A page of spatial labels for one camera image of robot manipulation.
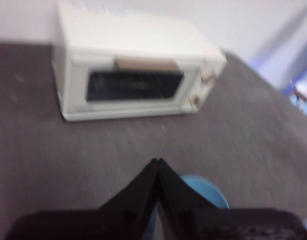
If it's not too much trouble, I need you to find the white toaster oven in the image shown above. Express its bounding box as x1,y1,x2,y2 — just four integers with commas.
52,0,228,123

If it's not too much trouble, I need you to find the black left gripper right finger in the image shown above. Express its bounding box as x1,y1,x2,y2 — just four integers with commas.
157,157,307,240

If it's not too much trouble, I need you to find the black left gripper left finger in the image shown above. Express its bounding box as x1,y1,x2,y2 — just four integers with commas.
4,157,159,240

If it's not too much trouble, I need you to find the beige oven knob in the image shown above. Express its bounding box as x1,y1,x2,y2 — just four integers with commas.
190,93,202,106

